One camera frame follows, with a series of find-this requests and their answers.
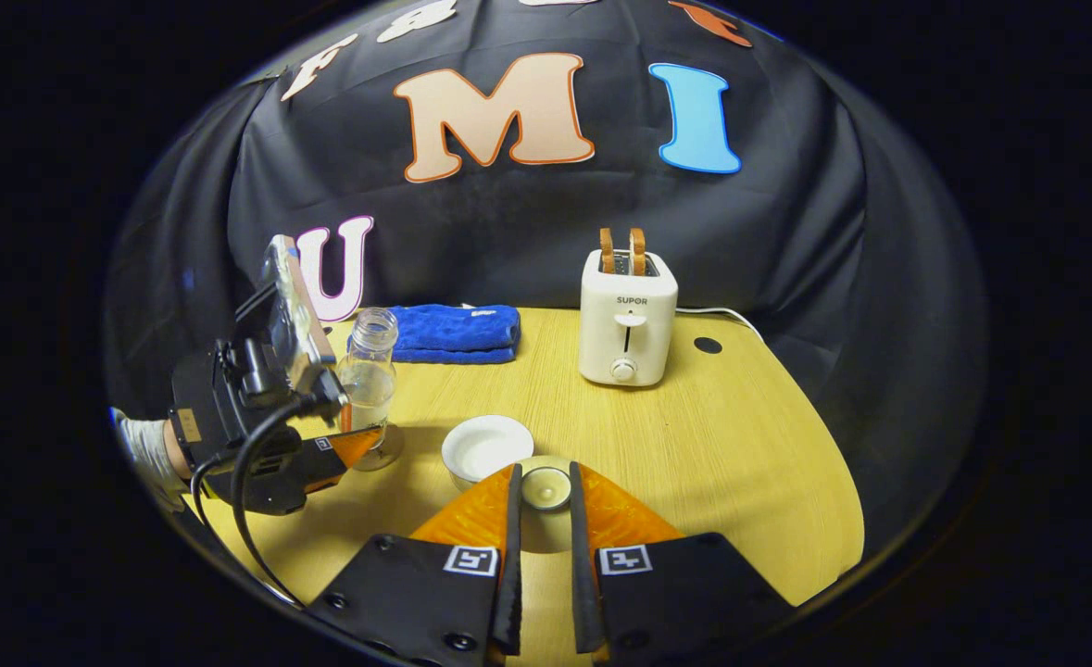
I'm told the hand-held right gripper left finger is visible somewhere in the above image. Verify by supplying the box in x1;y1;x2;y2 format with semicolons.
305;463;523;667

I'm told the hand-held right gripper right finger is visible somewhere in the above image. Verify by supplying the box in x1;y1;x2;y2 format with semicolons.
569;461;797;666

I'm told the clear plastic water bottle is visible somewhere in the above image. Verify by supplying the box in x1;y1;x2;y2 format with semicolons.
336;308;400;450

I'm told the white teacup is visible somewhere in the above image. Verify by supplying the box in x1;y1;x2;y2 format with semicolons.
442;414;536;492

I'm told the blue folded towel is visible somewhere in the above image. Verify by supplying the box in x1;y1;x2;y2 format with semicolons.
347;304;521;365

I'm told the cream white toaster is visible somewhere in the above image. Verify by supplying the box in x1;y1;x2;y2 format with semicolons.
579;248;679;387

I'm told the black backdrop cloth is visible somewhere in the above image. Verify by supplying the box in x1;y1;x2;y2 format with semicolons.
106;0;986;557

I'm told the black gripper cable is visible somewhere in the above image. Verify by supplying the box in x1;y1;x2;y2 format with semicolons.
191;394;343;610

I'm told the white toaster cable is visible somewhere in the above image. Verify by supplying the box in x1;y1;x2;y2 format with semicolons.
675;307;766;342

